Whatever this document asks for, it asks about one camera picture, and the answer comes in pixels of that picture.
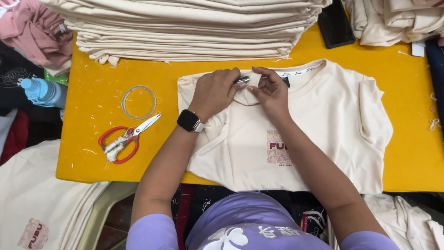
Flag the purple printed t-shirt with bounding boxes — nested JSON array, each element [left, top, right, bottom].
[[126, 191, 401, 250]]

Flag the cream printed t-shirt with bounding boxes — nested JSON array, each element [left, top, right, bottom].
[[177, 59, 394, 195]]

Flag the clear tape roll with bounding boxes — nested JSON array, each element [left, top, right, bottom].
[[121, 85, 157, 121]]

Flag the beige plastic chair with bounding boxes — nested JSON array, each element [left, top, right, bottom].
[[76, 181, 139, 250]]

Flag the red handled scissors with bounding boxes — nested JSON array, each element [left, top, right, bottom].
[[98, 113, 162, 165]]

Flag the pink garment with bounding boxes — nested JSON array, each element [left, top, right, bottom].
[[0, 0, 74, 69]]

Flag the pile of dark garments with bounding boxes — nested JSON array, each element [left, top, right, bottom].
[[0, 42, 64, 166]]

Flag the black smartphone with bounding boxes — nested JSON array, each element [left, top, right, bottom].
[[317, 0, 356, 49]]

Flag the green plastic packet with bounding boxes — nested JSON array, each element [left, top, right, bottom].
[[44, 69, 69, 87]]

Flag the heap of cream garments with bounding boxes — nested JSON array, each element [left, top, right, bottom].
[[342, 0, 444, 47]]

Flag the blue water bottle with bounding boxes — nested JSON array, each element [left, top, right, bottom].
[[20, 77, 68, 109]]

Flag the crumpled cream garment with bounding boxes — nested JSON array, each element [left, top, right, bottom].
[[326, 193, 444, 250]]

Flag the black smartwatch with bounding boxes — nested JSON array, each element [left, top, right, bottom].
[[176, 109, 205, 133]]

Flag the cream t-shirts beside table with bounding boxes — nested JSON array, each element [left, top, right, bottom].
[[0, 139, 111, 250]]

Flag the person's left hand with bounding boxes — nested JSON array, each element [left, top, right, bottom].
[[188, 67, 247, 123]]

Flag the stack of folded cream t-shirts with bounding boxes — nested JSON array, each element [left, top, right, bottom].
[[36, 0, 333, 66]]

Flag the white paper tag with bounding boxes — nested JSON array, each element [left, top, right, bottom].
[[412, 41, 426, 57]]

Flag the dark blue garment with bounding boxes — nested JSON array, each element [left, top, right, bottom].
[[425, 38, 444, 136]]

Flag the person's right hand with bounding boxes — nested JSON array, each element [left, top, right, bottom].
[[247, 66, 289, 120]]

